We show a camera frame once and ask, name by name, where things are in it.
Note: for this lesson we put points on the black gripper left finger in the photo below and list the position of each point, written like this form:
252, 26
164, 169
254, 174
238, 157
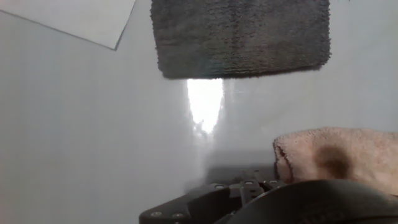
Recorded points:
199, 202

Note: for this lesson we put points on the grey plastic table mat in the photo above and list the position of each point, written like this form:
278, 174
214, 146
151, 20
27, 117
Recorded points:
62, 140

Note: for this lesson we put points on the white paper sheet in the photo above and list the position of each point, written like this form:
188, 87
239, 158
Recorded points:
77, 18

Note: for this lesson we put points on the dark grey terry cloth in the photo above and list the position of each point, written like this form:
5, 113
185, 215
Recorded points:
242, 37

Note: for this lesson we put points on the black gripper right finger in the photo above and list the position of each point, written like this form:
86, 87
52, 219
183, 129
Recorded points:
252, 186

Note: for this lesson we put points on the pink terry cloth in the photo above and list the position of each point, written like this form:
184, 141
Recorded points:
367, 146

